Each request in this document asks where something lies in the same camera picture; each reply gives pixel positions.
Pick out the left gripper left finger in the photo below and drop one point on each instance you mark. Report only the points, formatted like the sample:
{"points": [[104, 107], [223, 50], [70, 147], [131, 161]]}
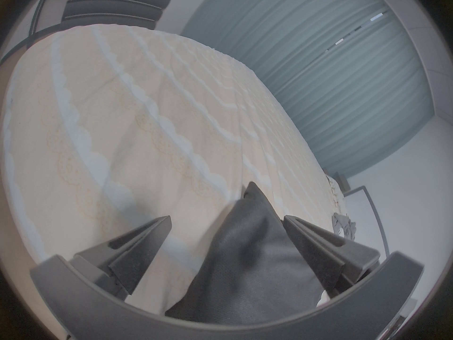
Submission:
{"points": [[132, 255]]}

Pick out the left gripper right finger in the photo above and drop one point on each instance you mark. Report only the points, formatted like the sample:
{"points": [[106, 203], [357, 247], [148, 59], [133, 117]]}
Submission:
{"points": [[327, 253]]}

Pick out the bed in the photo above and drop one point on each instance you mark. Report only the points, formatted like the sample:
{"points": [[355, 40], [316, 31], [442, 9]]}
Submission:
{"points": [[141, 119]]}

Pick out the blue-green curtain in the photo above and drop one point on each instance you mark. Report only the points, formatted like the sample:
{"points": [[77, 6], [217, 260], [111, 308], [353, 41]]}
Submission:
{"points": [[336, 76]]}

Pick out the white printed pillow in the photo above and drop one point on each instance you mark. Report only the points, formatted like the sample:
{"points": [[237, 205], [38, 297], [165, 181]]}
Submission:
{"points": [[335, 193]]}

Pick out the pile of clothes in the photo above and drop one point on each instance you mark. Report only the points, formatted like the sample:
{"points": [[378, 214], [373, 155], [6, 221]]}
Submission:
{"points": [[344, 227]]}

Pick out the grey bedside table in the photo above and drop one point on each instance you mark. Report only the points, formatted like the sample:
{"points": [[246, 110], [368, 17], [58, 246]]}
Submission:
{"points": [[341, 181]]}

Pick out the black chest of drawers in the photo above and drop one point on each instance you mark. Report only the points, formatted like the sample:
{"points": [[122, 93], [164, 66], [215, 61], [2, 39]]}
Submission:
{"points": [[113, 4]]}

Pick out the black polo shirt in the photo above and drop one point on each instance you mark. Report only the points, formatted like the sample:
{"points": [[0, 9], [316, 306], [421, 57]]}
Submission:
{"points": [[254, 260]]}

